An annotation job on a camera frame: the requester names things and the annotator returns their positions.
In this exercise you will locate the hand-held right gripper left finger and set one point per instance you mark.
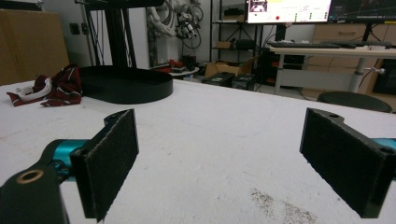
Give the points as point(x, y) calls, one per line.
point(109, 165)

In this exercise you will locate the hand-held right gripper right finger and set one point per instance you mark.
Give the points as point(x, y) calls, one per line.
point(339, 161)

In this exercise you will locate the black oval stand base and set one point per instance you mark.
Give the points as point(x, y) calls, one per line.
point(124, 85)

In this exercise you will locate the dark red cloth white trim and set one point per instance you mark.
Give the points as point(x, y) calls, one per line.
point(63, 84)

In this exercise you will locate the wooden desk white legs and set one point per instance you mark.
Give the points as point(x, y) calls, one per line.
point(330, 52)

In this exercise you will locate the small round white table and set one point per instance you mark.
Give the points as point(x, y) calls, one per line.
point(186, 72)

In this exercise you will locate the black keyboard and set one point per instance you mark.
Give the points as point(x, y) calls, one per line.
point(305, 45)

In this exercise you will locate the red tool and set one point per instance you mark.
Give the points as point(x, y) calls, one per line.
point(176, 63)

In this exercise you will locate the black case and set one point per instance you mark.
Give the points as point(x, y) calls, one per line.
point(219, 79)
point(244, 81)

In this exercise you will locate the black stand column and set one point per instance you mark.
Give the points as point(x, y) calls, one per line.
point(120, 34)

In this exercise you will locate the open cardboard box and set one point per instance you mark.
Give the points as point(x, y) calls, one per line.
point(227, 67)

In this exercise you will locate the monitor with dark screen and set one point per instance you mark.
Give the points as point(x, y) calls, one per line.
point(364, 9)

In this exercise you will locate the monitor with white screen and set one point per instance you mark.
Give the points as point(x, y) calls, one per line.
point(289, 11)

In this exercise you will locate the black metal shelf rack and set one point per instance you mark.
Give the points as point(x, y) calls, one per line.
point(236, 31)

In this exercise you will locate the black wall socket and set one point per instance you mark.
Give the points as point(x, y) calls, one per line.
point(74, 28)

